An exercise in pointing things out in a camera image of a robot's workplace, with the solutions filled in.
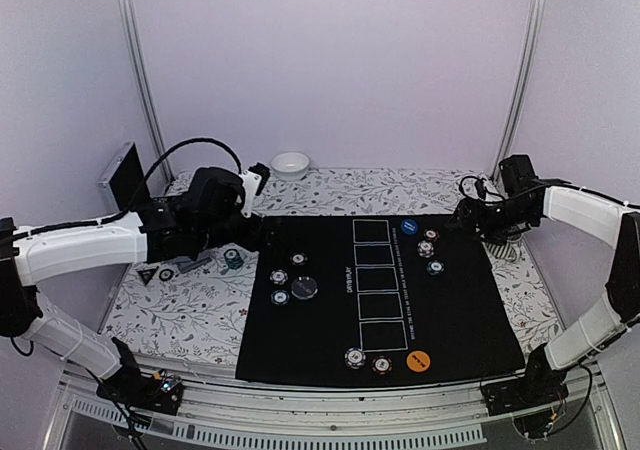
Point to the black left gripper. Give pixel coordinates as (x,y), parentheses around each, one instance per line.
(253,238)

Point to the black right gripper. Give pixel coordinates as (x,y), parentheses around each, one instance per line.
(465,208)

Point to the blue small blind button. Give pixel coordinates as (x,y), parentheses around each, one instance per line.
(409,226)

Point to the green chips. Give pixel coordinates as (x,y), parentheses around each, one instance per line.
(435,267)
(279,297)

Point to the green poker chip stack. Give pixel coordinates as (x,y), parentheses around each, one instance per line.
(233,259)

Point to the grey playing card deck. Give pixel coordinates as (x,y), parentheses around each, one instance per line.
(186,265)

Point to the red white poker chips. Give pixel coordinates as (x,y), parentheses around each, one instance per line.
(298,259)

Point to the blue peach chips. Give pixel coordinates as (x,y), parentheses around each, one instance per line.
(278,277)

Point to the black dealer button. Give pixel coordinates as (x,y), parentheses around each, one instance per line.
(304,288)

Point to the orange big blind button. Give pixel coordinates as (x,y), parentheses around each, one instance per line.
(418,361)

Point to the blue peach poker chip stack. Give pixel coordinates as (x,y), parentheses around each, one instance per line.
(354,358)

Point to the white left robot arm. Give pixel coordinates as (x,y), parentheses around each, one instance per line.
(215,210)

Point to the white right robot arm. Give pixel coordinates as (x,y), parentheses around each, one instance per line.
(582,237)

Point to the white ceramic bowl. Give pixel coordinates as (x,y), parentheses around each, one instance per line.
(290,166)

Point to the aluminium poker case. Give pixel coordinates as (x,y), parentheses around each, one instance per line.
(119,182)

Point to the black triangular marker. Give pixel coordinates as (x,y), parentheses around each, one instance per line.
(146,275)

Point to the black poker play mat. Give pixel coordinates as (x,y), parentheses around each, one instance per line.
(374,293)

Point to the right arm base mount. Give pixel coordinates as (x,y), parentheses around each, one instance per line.
(525,395)

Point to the front aluminium rail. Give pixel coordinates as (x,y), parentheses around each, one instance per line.
(218,411)

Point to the right aluminium frame post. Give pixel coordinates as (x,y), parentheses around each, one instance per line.
(531,37)

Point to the aluminium frame post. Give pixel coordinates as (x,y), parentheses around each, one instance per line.
(136,57)
(531,37)

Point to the left aluminium frame post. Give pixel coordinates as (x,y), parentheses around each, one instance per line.
(136,57)

